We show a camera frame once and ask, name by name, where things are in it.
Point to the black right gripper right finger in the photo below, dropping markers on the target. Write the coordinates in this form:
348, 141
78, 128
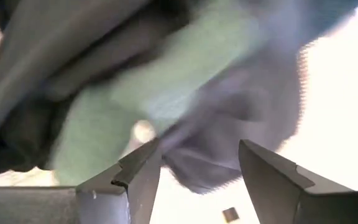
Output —
291, 199

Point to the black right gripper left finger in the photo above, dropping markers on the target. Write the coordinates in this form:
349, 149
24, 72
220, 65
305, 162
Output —
104, 202

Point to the black knit garment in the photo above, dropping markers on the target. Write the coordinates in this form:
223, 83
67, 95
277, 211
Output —
244, 109

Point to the dark green garment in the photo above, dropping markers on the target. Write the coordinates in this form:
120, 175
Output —
154, 93

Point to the dark zippered trousers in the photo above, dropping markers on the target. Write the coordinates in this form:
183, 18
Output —
42, 62

